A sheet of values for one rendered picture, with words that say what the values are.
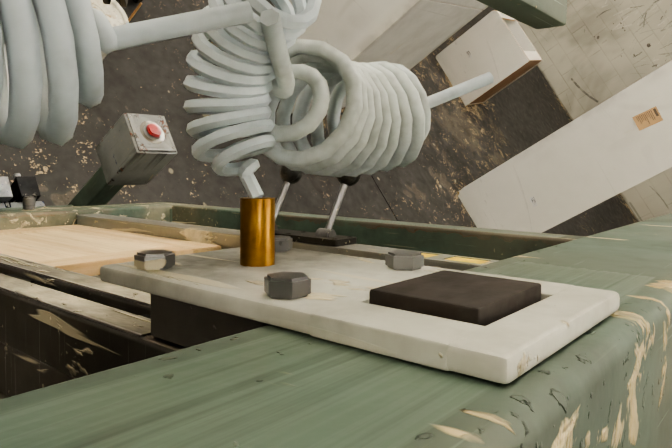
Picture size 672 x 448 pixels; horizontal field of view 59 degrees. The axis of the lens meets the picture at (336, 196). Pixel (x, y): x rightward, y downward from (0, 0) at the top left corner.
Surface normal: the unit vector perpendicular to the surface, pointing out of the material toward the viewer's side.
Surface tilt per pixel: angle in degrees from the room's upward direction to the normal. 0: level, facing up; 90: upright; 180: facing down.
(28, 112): 78
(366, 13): 90
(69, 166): 0
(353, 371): 59
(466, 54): 90
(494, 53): 90
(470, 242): 90
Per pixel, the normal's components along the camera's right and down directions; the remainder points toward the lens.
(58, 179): 0.66, -0.48
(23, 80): 0.38, 0.36
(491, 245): -0.64, 0.04
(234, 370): 0.01, -1.00
